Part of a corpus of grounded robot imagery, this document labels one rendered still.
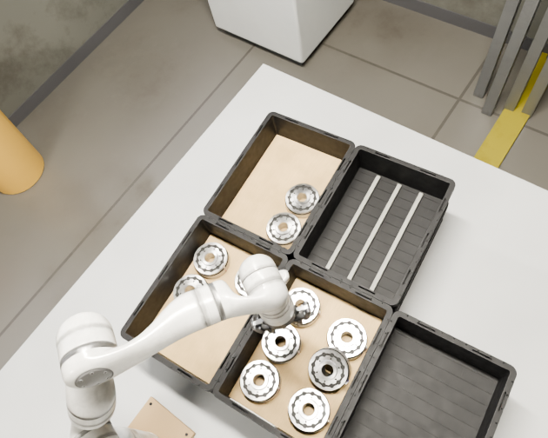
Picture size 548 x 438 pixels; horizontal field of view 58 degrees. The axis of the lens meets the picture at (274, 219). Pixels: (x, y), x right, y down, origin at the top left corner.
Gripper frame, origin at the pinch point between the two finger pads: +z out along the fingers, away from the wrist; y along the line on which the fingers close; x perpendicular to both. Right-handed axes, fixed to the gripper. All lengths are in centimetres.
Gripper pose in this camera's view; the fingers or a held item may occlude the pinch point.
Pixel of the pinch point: (285, 324)
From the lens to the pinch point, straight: 119.9
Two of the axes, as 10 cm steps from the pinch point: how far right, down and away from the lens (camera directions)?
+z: 1.5, 4.3, 8.9
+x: -2.6, -8.5, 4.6
